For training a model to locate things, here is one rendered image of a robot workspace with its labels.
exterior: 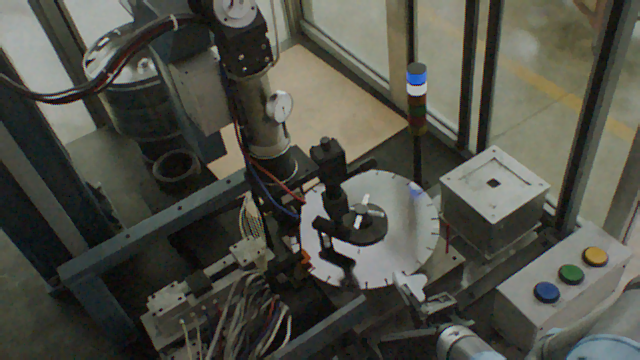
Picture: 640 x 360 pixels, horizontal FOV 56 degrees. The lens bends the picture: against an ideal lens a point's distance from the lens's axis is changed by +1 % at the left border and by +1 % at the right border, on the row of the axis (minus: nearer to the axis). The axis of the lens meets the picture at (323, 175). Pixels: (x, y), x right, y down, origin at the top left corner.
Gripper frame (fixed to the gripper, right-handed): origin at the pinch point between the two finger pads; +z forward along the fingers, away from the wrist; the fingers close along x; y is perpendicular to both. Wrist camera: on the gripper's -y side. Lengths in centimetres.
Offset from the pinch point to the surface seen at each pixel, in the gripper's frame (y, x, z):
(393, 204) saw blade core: 8.8, 16.0, 13.4
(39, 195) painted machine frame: -64, 41, 35
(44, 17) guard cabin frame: -54, 82, 84
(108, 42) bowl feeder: -40, 70, 74
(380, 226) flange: 3.2, 14.1, 8.6
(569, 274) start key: 33.2, -3.3, -9.9
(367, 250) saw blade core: -1.8, 11.2, 6.0
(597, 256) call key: 40.7, -2.6, -9.0
